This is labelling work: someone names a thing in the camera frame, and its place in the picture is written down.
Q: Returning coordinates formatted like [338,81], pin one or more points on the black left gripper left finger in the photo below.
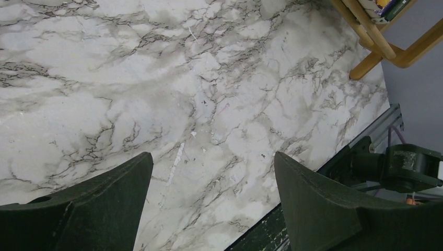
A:
[101,213]

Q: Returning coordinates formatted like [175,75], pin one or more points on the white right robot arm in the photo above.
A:
[404,168]

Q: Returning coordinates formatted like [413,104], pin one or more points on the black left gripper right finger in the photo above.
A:
[322,214]

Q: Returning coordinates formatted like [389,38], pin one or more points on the purple comic paperback book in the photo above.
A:
[384,11]

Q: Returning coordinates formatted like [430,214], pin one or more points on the wooden book rack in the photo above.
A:
[371,38]

